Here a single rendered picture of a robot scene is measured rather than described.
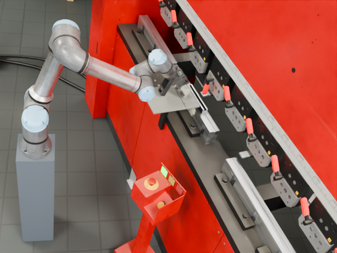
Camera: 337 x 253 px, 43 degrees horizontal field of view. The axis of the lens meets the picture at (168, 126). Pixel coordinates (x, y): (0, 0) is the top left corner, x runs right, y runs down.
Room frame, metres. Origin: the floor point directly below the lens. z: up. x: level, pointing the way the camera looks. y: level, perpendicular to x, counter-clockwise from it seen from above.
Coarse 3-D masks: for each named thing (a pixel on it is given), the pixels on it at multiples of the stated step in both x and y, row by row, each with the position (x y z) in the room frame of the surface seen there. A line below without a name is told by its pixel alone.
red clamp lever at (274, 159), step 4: (272, 156) 1.15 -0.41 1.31; (276, 156) 1.16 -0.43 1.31; (272, 160) 1.14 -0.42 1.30; (276, 160) 1.15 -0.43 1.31; (272, 164) 1.14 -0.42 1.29; (276, 164) 1.14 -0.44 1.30; (276, 168) 1.12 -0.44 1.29; (276, 172) 1.12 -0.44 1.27; (276, 176) 1.11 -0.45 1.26; (280, 176) 1.11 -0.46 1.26; (276, 180) 1.09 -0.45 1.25
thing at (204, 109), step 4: (192, 84) 1.83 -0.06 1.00; (192, 88) 1.81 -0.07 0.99; (196, 92) 1.78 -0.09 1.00; (196, 96) 1.76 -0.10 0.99; (200, 100) 1.73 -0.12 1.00; (200, 104) 1.69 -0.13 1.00; (204, 104) 1.70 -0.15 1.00; (200, 108) 1.68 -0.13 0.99; (204, 108) 1.68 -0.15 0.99; (204, 112) 1.67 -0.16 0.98
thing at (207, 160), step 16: (128, 32) 2.33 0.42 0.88; (128, 48) 2.18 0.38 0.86; (160, 80) 1.94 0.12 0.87; (176, 112) 1.72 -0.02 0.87; (176, 128) 1.60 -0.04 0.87; (192, 144) 1.52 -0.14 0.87; (208, 144) 1.55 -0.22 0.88; (192, 160) 1.41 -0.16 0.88; (208, 160) 1.44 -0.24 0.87; (224, 160) 1.47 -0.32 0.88; (208, 176) 1.34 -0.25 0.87; (208, 192) 1.25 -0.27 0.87; (224, 208) 1.18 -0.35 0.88; (224, 224) 1.10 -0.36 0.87; (240, 240) 1.04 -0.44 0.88; (256, 240) 1.07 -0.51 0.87
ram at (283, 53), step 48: (192, 0) 1.91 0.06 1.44; (240, 0) 1.63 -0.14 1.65; (288, 0) 1.42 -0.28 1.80; (336, 0) 1.27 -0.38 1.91; (240, 48) 1.54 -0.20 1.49; (288, 48) 1.34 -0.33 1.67; (336, 48) 1.20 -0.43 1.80; (288, 96) 1.26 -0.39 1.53; (336, 96) 1.12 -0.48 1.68; (336, 144) 1.04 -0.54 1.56; (336, 192) 0.96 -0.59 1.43
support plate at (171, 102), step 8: (160, 96) 1.66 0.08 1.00; (168, 96) 1.68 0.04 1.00; (176, 96) 1.70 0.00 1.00; (192, 96) 1.74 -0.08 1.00; (152, 104) 1.59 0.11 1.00; (160, 104) 1.60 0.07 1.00; (168, 104) 1.62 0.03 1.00; (176, 104) 1.64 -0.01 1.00; (192, 104) 1.67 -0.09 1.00; (152, 112) 1.54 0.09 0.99; (160, 112) 1.55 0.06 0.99
